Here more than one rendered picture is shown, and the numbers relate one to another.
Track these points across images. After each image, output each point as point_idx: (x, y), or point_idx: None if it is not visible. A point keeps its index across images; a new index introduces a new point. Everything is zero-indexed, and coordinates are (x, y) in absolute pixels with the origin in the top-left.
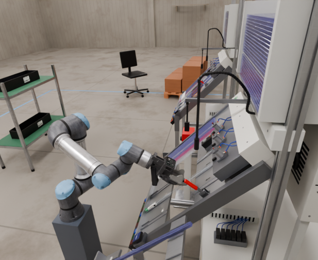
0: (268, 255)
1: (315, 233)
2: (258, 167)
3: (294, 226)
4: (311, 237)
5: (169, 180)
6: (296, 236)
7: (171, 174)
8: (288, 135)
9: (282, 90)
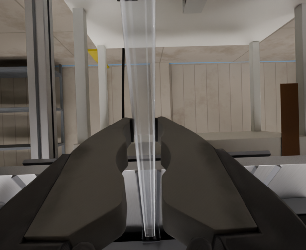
0: (113, 2)
1: (165, 40)
2: None
3: (87, 119)
4: (159, 38)
5: None
6: (76, 112)
7: (181, 233)
8: None
9: None
